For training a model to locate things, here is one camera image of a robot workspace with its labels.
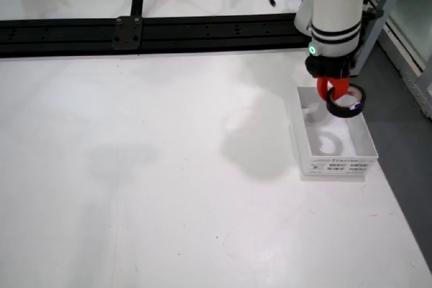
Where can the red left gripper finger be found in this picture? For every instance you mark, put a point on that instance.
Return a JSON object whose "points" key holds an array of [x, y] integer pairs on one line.
{"points": [[322, 89]]}

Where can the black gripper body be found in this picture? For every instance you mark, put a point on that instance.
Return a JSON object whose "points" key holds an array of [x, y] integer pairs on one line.
{"points": [[329, 67]]}

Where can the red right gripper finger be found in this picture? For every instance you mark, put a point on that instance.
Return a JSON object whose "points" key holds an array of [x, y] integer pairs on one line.
{"points": [[341, 85]]}

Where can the black tape roll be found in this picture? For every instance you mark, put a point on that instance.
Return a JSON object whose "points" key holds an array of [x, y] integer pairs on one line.
{"points": [[341, 112]]}

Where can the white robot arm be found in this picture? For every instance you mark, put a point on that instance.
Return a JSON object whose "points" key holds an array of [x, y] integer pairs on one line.
{"points": [[337, 4]]}

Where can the white cardboard bin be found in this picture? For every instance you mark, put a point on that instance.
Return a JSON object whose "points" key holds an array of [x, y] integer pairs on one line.
{"points": [[337, 166]]}

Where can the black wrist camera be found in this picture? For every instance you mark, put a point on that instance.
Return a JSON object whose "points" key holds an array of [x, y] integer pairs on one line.
{"points": [[374, 13]]}

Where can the grey window frame rail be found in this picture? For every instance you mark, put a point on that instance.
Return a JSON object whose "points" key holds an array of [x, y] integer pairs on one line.
{"points": [[415, 89]]}

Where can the black aluminium rail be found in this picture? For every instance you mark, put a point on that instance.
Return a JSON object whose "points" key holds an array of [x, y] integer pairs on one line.
{"points": [[67, 35]]}

